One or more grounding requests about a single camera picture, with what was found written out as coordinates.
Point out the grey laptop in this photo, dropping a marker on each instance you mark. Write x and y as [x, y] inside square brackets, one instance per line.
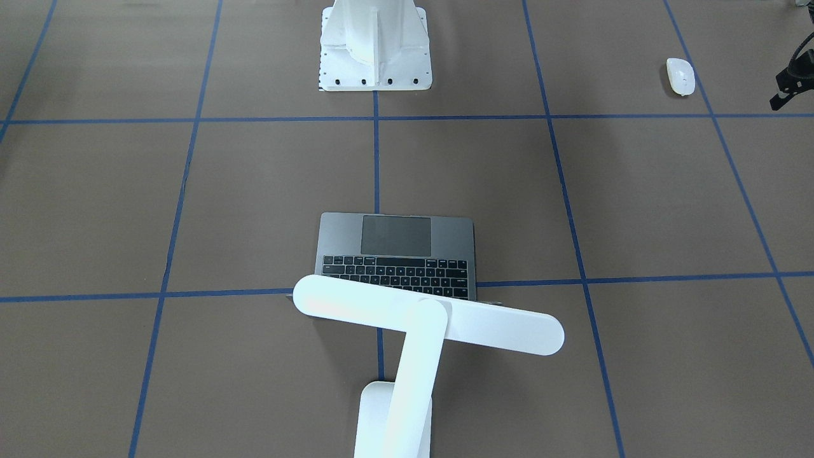
[426, 254]

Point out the white desk lamp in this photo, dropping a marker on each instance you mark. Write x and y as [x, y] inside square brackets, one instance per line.
[394, 418]

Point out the white computer mouse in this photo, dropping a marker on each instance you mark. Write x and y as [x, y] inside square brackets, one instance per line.
[681, 76]

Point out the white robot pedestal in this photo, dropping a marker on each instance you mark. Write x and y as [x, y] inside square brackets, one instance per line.
[374, 46]

